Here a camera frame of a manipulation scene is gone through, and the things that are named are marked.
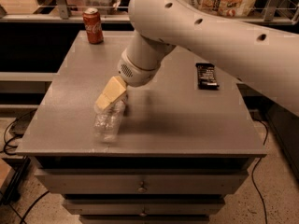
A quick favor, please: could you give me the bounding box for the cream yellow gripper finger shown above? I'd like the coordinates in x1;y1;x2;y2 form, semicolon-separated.
94;76;127;111

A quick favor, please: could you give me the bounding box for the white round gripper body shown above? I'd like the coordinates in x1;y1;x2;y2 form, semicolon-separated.
118;35;175;87

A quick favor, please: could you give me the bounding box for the clear plastic water bottle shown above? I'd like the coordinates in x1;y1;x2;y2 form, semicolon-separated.
93;98;127;143

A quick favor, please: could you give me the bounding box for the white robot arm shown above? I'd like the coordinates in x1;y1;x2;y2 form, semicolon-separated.
94;0;299;115

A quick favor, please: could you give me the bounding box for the red coke can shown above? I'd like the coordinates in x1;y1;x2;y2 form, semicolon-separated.
82;7;104;44

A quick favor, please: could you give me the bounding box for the black snack bar wrapper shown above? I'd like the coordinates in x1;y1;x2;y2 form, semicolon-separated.
195;63;219;90

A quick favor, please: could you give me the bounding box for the top grey drawer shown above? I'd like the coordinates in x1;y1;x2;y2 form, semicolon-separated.
36;169;248;194

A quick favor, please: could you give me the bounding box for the grey drawer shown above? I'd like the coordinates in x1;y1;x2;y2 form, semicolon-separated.
63;199;225;216
36;169;248;194

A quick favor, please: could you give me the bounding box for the metal railing shelf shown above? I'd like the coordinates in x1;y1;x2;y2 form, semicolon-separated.
0;0;299;25

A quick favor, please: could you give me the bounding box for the black cables left floor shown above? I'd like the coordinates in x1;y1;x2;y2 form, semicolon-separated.
2;109;37;157

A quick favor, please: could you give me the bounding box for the black cable right floor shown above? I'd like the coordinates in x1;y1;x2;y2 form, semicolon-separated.
250;119;269;224

